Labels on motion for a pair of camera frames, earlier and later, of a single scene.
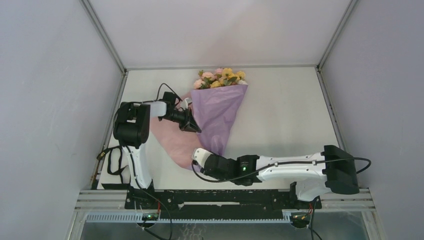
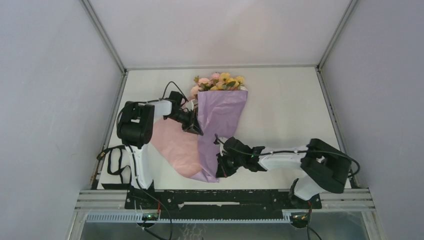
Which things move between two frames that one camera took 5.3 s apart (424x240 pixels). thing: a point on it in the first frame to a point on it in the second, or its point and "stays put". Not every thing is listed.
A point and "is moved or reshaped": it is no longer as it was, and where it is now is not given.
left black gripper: x=189 y=124 stays put
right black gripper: x=215 y=176 to x=222 y=171
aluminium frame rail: x=212 y=66 stays put
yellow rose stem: x=226 y=78 is moved or reshaped
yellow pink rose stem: x=240 y=75 is moved or reshaped
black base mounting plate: x=218 y=202 stays put
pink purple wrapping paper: x=214 y=109 is moved or reshaped
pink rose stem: x=206 y=78 is moved or reshaped
